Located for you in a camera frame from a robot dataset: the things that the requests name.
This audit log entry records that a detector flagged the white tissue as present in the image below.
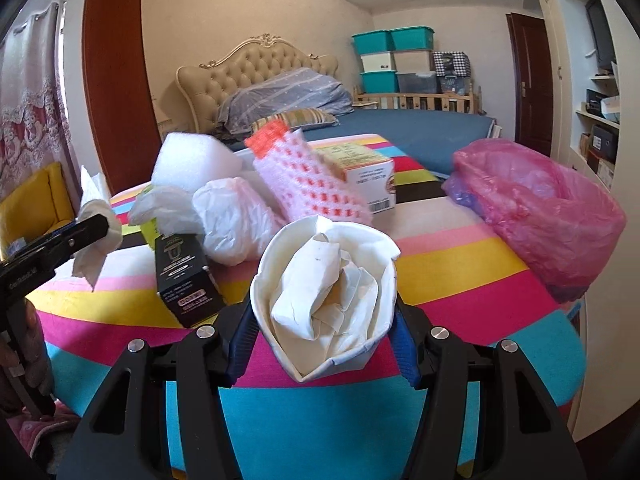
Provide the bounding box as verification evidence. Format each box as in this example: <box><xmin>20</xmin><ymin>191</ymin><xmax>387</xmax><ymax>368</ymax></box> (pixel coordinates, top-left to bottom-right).
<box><xmin>73</xmin><ymin>166</ymin><xmax>122</xmax><ymax>289</ymax></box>

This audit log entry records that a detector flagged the black product box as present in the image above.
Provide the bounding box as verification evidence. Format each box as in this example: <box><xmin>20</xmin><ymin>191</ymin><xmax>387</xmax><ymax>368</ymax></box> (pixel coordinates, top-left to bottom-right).
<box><xmin>154</xmin><ymin>234</ymin><xmax>226</xmax><ymax>328</ymax></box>

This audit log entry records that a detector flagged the white foam block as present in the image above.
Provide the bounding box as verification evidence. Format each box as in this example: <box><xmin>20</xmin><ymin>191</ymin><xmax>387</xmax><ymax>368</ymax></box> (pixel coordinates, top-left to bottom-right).
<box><xmin>151</xmin><ymin>132</ymin><xmax>243</xmax><ymax>193</ymax></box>

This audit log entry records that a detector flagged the white plastic bag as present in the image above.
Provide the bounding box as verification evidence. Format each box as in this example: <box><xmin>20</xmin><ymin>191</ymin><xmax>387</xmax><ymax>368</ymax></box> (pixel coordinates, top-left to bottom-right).
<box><xmin>192</xmin><ymin>177</ymin><xmax>283</xmax><ymax>266</ymax></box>

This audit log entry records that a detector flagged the white paper cup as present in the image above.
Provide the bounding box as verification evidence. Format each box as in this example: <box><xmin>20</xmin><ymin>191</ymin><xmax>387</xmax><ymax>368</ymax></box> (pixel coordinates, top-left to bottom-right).
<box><xmin>250</xmin><ymin>216</ymin><xmax>400</xmax><ymax>384</ymax></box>

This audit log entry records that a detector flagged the pink mesh foam wrap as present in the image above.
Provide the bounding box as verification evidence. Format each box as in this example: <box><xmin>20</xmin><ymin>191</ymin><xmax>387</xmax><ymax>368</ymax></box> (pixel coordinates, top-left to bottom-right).
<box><xmin>244</xmin><ymin>119</ymin><xmax>372</xmax><ymax>226</ymax></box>

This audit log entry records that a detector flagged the yellow white carton box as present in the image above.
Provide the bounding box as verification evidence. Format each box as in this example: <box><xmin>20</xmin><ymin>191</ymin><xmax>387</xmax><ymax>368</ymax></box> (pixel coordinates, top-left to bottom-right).
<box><xmin>314</xmin><ymin>142</ymin><xmax>396</xmax><ymax>214</ymax></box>

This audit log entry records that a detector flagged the pink trash bag bin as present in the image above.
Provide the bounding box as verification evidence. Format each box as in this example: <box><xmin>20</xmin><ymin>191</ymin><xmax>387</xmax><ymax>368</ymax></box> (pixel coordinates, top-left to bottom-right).
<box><xmin>442</xmin><ymin>139</ymin><xmax>627</xmax><ymax>304</ymax></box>

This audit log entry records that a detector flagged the left hand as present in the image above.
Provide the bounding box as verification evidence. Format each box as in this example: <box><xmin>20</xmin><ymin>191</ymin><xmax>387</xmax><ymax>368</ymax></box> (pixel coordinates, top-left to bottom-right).
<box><xmin>0</xmin><ymin>299</ymin><xmax>53</xmax><ymax>418</ymax></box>

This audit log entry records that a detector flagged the yellow chair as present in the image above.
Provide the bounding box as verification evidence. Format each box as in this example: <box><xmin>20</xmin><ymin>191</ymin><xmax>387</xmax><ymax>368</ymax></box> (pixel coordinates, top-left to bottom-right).
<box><xmin>1</xmin><ymin>162</ymin><xmax>75</xmax><ymax>260</ymax></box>

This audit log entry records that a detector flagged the pink floral curtain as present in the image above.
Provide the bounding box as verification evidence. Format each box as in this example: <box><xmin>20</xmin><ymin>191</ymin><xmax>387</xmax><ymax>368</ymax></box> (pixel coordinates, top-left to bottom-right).
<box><xmin>1</xmin><ymin>1</ymin><xmax>81</xmax><ymax>207</ymax></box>

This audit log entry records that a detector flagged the brown wooden panel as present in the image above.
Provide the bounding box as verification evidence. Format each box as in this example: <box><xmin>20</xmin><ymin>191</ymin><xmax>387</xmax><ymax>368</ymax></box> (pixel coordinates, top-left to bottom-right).
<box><xmin>81</xmin><ymin>0</ymin><xmax>160</xmax><ymax>192</ymax></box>

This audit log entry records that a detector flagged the striped colourful table cloth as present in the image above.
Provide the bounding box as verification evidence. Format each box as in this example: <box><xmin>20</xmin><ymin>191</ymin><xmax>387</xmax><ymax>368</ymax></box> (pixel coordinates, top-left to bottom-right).
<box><xmin>29</xmin><ymin>122</ymin><xmax>585</xmax><ymax>479</ymax></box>

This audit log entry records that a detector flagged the beige tufted headboard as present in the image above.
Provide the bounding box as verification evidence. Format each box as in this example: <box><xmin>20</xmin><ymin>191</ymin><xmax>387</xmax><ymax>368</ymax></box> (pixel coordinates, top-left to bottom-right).
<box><xmin>175</xmin><ymin>34</ymin><xmax>340</xmax><ymax>133</ymax></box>

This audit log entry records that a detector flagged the striped small pillow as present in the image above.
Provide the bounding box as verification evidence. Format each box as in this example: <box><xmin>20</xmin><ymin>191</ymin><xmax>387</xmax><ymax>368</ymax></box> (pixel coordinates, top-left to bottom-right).
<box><xmin>250</xmin><ymin>108</ymin><xmax>340</xmax><ymax>132</ymax></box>

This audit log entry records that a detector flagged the grey patterned pillow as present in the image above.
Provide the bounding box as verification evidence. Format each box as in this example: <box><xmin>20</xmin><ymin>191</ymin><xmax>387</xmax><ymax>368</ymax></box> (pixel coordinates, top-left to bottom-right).
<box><xmin>218</xmin><ymin>68</ymin><xmax>352</xmax><ymax>134</ymax></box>

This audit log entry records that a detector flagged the black safe box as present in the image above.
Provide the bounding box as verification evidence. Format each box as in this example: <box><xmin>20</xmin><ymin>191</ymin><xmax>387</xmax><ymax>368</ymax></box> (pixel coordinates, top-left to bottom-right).
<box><xmin>591</xmin><ymin>125</ymin><xmax>618</xmax><ymax>164</ymax></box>

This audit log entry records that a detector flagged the bed with blue sheet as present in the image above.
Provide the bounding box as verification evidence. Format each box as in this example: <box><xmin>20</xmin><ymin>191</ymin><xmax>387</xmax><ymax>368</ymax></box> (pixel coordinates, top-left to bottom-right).
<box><xmin>219</xmin><ymin>107</ymin><xmax>504</xmax><ymax>181</ymax></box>

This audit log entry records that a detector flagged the grey storage bin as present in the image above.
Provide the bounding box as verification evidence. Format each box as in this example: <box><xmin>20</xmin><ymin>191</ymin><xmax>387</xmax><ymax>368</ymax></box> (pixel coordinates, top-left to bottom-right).
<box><xmin>396</xmin><ymin>72</ymin><xmax>438</xmax><ymax>94</ymax></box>

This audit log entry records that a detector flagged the dark wooden door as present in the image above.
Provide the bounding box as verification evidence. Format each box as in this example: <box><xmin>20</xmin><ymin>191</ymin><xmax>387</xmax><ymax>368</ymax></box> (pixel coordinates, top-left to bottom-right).
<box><xmin>506</xmin><ymin>13</ymin><xmax>553</xmax><ymax>156</ymax></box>

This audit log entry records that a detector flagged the teal storage bin lower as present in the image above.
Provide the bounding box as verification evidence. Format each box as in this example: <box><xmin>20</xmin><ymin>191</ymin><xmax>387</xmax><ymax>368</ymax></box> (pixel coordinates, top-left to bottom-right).
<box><xmin>360</xmin><ymin>70</ymin><xmax>398</xmax><ymax>94</ymax></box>

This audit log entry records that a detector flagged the teal storage bin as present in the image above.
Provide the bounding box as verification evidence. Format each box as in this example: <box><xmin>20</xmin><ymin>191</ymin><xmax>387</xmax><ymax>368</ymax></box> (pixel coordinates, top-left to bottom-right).
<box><xmin>352</xmin><ymin>29</ymin><xmax>395</xmax><ymax>56</ymax></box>
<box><xmin>360</xmin><ymin>70</ymin><xmax>398</xmax><ymax>94</ymax></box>
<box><xmin>390</xmin><ymin>25</ymin><xmax>435</xmax><ymax>51</ymax></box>

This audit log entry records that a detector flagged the white storage bin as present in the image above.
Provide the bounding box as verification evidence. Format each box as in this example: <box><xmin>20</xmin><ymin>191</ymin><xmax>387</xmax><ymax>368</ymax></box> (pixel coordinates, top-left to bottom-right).
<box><xmin>360</xmin><ymin>51</ymin><xmax>396</xmax><ymax>73</ymax></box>

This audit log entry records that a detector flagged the checkered bag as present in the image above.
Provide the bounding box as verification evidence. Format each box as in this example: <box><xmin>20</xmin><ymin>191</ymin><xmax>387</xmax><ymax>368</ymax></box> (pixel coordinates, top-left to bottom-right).
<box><xmin>433</xmin><ymin>51</ymin><xmax>472</xmax><ymax>78</ymax></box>

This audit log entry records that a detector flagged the beige storage bin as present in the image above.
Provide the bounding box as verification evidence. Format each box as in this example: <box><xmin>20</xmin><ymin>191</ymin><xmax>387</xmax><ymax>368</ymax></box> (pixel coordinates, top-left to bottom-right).
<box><xmin>393</xmin><ymin>49</ymin><xmax>434</xmax><ymax>74</ymax></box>

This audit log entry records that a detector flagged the black television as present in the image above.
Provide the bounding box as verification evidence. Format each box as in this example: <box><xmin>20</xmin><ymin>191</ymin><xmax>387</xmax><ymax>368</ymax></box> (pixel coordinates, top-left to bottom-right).
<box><xmin>585</xmin><ymin>0</ymin><xmax>616</xmax><ymax>72</ymax></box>

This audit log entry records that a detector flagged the teal storage bin left top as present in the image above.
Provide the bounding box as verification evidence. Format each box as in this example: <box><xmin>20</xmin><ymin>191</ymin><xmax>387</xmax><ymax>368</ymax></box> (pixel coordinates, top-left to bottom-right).
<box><xmin>352</xmin><ymin>29</ymin><xmax>395</xmax><ymax>56</ymax></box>

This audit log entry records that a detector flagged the teal storage bin right top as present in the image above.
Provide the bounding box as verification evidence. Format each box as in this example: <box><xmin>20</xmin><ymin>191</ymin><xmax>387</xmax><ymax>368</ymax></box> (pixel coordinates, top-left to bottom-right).
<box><xmin>390</xmin><ymin>25</ymin><xmax>435</xmax><ymax>51</ymax></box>

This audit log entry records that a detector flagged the white wardrobe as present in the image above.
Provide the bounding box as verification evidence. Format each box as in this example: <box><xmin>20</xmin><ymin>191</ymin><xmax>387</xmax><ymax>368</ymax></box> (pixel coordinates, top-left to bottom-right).
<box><xmin>539</xmin><ymin>0</ymin><xmax>639</xmax><ymax>440</ymax></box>

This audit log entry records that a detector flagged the wooden crib rail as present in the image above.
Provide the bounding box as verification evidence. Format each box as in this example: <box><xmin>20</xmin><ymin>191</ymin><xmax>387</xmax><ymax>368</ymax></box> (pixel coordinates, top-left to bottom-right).
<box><xmin>352</xmin><ymin>87</ymin><xmax>486</xmax><ymax>116</ymax></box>

